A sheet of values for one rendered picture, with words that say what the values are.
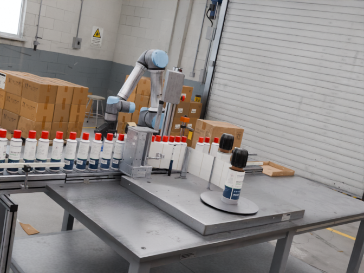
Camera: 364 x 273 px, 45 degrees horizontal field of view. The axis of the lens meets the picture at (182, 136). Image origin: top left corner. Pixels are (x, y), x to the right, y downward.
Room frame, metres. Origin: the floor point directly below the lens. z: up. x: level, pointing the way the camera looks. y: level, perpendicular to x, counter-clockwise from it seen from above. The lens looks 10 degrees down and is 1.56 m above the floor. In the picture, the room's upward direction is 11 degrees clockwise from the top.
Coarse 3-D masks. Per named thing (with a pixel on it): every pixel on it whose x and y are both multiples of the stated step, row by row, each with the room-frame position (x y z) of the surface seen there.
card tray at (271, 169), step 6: (264, 162) 3.59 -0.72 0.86; (270, 162) 3.62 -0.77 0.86; (264, 168) 3.46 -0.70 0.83; (270, 168) 3.50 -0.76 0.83; (276, 168) 3.55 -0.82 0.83; (282, 168) 3.53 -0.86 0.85; (288, 168) 3.49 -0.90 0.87; (270, 174) 3.28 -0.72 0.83; (276, 174) 3.28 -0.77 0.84; (282, 174) 3.34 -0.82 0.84; (288, 174) 3.39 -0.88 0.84
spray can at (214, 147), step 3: (216, 138) 2.94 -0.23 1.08; (213, 141) 2.95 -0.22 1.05; (216, 141) 2.94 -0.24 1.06; (213, 144) 2.93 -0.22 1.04; (216, 144) 2.94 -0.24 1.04; (213, 147) 2.93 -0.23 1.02; (216, 147) 2.93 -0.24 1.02; (210, 150) 2.95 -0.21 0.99; (213, 150) 2.93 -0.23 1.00; (216, 150) 2.94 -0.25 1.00; (210, 153) 2.94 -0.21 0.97; (213, 153) 2.93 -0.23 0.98; (216, 153) 2.94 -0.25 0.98; (213, 156) 2.93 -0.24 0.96
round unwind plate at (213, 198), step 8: (208, 192) 2.28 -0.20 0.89; (216, 192) 2.31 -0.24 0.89; (208, 200) 2.14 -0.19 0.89; (216, 200) 2.17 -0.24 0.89; (240, 200) 2.25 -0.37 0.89; (248, 200) 2.28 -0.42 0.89; (224, 208) 2.07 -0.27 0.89; (232, 208) 2.10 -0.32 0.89; (240, 208) 2.12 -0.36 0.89; (248, 208) 2.15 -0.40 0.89; (256, 208) 2.18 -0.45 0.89
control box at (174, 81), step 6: (168, 72) 2.65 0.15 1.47; (174, 72) 2.65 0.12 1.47; (168, 78) 2.65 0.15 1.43; (174, 78) 2.65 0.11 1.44; (180, 78) 2.66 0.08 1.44; (168, 84) 2.65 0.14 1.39; (174, 84) 2.65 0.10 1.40; (180, 84) 2.66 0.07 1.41; (168, 90) 2.65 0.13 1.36; (174, 90) 2.65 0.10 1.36; (180, 90) 2.66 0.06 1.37; (162, 96) 2.73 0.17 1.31; (168, 96) 2.65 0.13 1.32; (174, 96) 2.65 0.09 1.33; (180, 96) 2.67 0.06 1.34; (168, 102) 2.65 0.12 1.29; (174, 102) 2.66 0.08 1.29
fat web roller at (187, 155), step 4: (188, 148) 2.50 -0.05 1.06; (188, 152) 2.50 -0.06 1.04; (184, 156) 2.51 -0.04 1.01; (188, 156) 2.50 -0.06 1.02; (184, 160) 2.50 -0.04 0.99; (188, 160) 2.51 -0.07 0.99; (184, 164) 2.50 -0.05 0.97; (184, 168) 2.50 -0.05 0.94; (180, 172) 2.51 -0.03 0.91; (184, 172) 2.50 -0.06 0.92; (180, 176) 2.50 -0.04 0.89; (184, 176) 2.50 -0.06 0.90
